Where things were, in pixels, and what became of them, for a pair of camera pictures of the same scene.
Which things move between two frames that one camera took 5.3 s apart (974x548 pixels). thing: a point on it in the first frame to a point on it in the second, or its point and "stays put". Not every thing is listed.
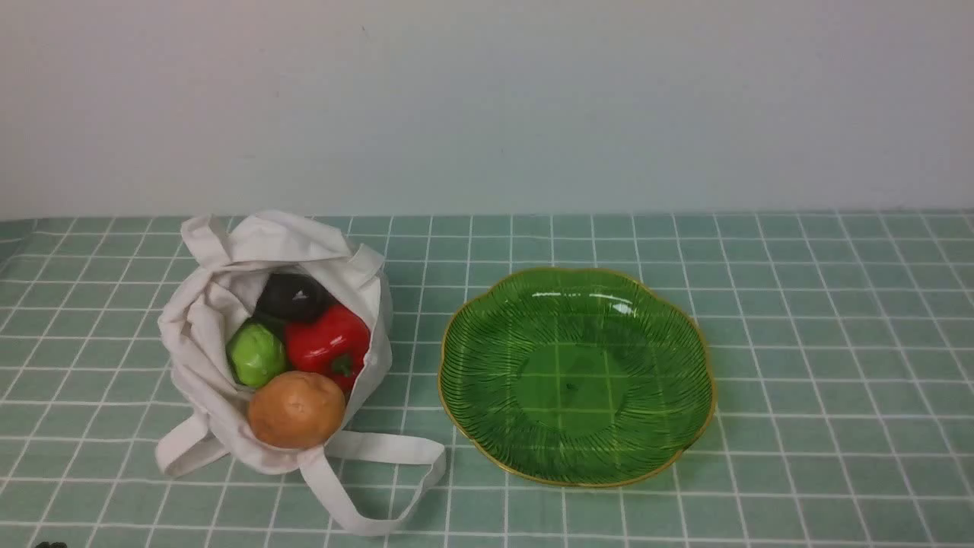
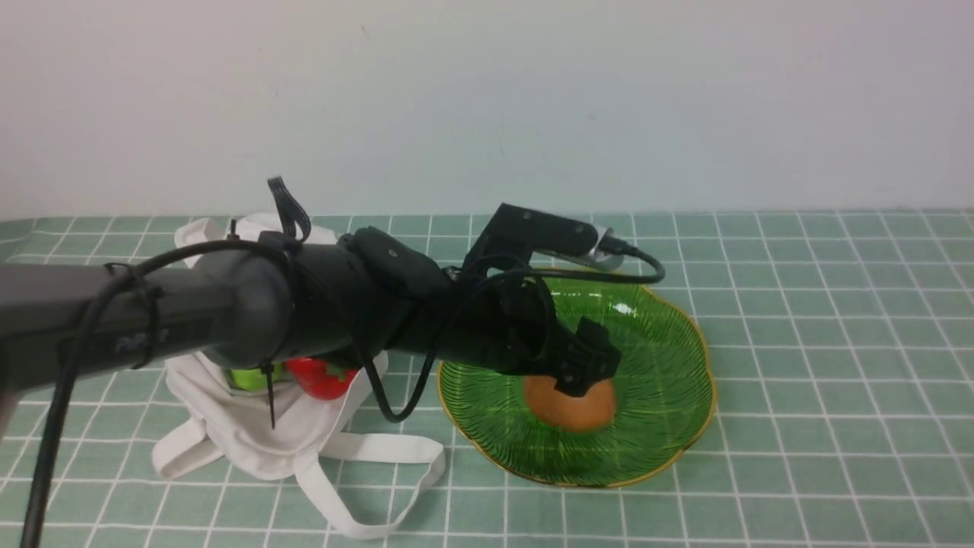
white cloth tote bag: [227, 265] stays put
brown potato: [295, 409] to [595, 409]
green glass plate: [575, 377] stays put
